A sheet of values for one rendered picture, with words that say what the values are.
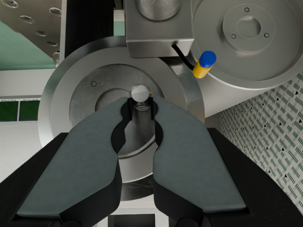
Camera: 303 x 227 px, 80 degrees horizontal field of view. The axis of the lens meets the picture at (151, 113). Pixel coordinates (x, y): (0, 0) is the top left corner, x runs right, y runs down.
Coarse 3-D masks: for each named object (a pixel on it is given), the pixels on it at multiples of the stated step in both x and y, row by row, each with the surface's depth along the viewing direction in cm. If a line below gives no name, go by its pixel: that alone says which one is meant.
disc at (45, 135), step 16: (80, 48) 17; (96, 48) 17; (64, 64) 17; (176, 64) 17; (48, 80) 17; (192, 80) 16; (48, 96) 16; (192, 96) 16; (48, 112) 16; (192, 112) 16; (48, 128) 16; (128, 192) 15; (144, 192) 15
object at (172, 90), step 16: (112, 48) 16; (80, 64) 16; (96, 64) 16; (128, 64) 16; (144, 64) 16; (160, 64) 16; (64, 80) 15; (80, 80) 15; (160, 80) 15; (176, 80) 15; (64, 96) 15; (176, 96) 15; (64, 112) 15; (64, 128) 15; (128, 160) 14; (144, 160) 14; (128, 176) 14; (144, 176) 14
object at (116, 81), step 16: (112, 64) 15; (96, 80) 14; (112, 80) 14; (128, 80) 14; (144, 80) 14; (80, 96) 14; (96, 96) 14; (112, 96) 15; (128, 96) 15; (80, 112) 14; (144, 112) 14; (128, 128) 14; (144, 128) 14; (128, 144) 14; (144, 144) 14
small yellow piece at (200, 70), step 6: (174, 48) 13; (180, 54) 13; (204, 54) 10; (210, 54) 10; (186, 60) 13; (198, 60) 11; (204, 60) 10; (210, 60) 10; (192, 66) 12; (198, 66) 11; (204, 66) 10; (210, 66) 10; (198, 72) 11; (204, 72) 11
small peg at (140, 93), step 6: (138, 84) 12; (144, 84) 12; (132, 90) 11; (138, 90) 11; (144, 90) 11; (150, 90) 11; (132, 96) 11; (138, 96) 11; (144, 96) 11; (150, 96) 11; (138, 102) 11; (144, 102) 11; (150, 102) 12; (138, 108) 13; (144, 108) 13
